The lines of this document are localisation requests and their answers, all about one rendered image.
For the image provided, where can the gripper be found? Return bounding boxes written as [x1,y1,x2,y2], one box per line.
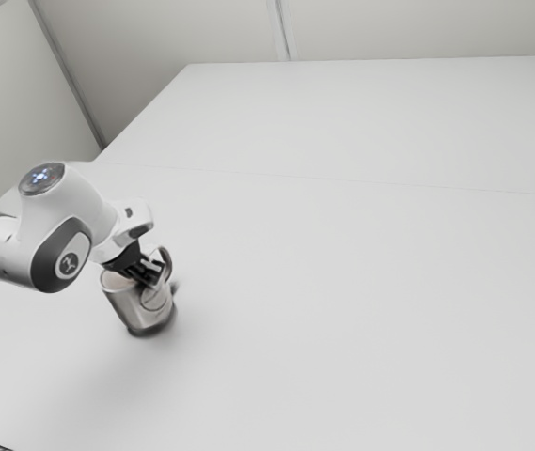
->
[105,238,165,287]

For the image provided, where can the grey metal mug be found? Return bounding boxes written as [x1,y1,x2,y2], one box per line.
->
[99,244,180,337]

